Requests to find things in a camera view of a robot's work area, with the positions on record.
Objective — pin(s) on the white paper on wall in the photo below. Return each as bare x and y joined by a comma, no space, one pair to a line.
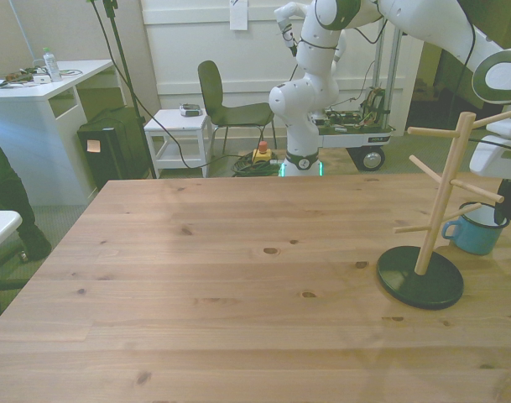
238,14

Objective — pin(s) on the blue enamel mug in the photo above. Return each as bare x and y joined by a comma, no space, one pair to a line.
475,239

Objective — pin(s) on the orange sticky note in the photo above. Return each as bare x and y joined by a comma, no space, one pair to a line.
94,146

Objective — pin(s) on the yellow red emergency stop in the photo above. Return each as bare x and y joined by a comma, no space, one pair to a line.
262,154

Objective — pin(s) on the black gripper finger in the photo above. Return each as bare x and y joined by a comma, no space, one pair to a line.
502,205

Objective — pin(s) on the person in dark trousers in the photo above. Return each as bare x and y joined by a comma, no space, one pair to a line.
11,189

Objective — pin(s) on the wooden mug tree black base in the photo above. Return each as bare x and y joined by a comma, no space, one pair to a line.
423,281

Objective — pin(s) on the white side table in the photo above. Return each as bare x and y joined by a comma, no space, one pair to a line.
175,124

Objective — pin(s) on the small white box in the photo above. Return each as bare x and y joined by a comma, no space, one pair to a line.
41,79

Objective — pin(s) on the black computer case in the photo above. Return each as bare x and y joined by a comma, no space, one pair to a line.
112,163

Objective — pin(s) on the black tripod stand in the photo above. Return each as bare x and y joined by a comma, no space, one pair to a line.
127,84

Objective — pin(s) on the wheeled robot cart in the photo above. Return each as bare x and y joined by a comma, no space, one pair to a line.
370,159

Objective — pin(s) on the white desk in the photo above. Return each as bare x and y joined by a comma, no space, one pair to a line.
28,113

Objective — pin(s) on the clear plastic bottle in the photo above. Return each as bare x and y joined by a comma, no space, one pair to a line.
53,67

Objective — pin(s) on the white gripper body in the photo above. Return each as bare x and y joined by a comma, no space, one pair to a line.
490,163

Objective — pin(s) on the grey handheld device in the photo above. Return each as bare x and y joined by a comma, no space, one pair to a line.
191,110

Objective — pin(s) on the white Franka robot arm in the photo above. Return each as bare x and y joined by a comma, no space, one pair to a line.
305,105

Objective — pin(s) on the black office chair base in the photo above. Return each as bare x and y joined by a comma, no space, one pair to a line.
3,285

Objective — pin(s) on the dark plywood chair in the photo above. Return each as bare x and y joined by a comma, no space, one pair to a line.
211,88

